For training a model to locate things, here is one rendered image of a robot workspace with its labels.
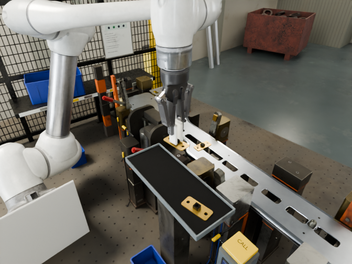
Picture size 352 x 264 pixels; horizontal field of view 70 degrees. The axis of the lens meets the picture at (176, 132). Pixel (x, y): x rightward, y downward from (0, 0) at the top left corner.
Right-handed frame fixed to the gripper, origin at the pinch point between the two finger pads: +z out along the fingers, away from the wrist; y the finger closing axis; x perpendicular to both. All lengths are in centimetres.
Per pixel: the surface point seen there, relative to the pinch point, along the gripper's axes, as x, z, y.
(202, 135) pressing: -18.8, 28.0, -35.8
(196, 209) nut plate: 17.5, 12.0, 9.7
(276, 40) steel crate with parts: -198, 90, -476
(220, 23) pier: -288, 58, -402
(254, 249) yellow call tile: 34.0, 12.9, 8.0
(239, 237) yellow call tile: 29.9, 12.8, 7.9
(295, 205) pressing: 32, 29, -27
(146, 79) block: -82, 21, -52
